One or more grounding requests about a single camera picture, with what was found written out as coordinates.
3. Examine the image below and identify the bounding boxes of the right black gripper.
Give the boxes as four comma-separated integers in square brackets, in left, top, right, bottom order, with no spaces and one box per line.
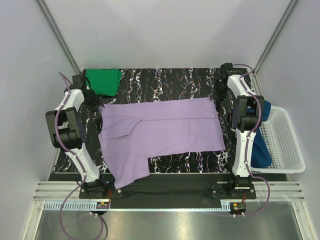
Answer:
[209,79,228,103]

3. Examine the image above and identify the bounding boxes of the purple t shirt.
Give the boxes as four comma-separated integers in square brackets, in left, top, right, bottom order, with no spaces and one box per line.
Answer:
[98,97,226,189]

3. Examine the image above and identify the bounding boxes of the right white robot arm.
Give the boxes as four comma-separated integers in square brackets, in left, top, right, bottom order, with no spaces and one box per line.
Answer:
[210,62,265,199]

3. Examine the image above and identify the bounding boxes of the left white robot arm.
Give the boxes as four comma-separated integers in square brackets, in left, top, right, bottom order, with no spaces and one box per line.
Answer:
[45,72,108,199]

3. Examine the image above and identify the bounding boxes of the folded green t shirt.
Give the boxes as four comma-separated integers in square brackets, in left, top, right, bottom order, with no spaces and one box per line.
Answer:
[85,68,122,97]

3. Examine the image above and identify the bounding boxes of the dark blue t shirt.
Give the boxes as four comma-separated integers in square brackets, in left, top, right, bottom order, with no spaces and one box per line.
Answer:
[230,99,273,170]

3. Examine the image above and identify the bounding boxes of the white plastic basket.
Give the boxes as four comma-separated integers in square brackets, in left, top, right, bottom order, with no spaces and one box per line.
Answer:
[251,106,306,174]

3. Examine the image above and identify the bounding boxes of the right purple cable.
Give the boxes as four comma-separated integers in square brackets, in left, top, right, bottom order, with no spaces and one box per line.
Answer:
[231,62,271,218]

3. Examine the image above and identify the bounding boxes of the purple cable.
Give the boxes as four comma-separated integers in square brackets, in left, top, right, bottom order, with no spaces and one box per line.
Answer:
[57,71,109,240]
[231,62,271,218]

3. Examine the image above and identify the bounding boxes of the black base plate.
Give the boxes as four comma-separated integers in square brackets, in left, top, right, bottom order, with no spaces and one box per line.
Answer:
[79,173,256,211]

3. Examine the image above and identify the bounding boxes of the aluminium rail frame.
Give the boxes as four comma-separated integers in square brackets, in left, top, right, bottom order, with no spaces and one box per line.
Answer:
[23,172,320,240]

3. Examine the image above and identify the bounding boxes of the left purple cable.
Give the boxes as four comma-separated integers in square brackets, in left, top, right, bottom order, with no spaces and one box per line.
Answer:
[57,71,109,240]

